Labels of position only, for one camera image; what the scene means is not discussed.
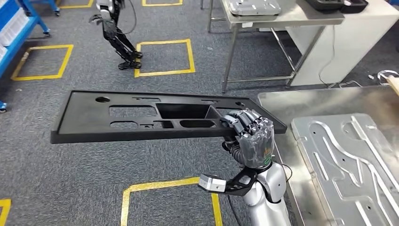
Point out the white cabinet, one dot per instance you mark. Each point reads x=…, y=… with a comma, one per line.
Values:
x=352, y=46

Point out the cardboard box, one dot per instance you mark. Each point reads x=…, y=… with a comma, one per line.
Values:
x=394, y=85

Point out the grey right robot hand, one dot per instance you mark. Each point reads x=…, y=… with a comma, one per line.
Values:
x=257, y=146

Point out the steel side table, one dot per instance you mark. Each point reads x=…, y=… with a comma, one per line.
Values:
x=296, y=17

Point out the blue metal shelf rack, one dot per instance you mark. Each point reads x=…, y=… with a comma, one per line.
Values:
x=53, y=4
x=18, y=40

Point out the white plastic bin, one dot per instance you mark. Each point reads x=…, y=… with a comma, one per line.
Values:
x=14, y=26
x=2, y=53

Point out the black plastic panel part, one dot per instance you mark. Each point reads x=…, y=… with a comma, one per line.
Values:
x=81, y=121

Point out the round black floor object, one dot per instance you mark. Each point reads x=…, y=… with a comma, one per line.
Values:
x=385, y=74

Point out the white paper label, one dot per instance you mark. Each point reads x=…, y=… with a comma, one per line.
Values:
x=247, y=25

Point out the black camera bracket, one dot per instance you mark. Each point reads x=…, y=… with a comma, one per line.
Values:
x=240, y=190

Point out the large stamped metal panel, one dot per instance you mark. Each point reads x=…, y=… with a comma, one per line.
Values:
x=343, y=187

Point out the black plastic tray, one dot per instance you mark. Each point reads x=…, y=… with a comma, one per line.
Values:
x=324, y=4
x=355, y=6

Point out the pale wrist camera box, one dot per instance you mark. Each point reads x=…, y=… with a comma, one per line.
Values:
x=212, y=184

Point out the humanoid robot with black legs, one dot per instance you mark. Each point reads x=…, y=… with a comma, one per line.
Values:
x=120, y=43

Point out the steel workbench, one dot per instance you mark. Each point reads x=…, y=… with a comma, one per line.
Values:
x=280, y=103

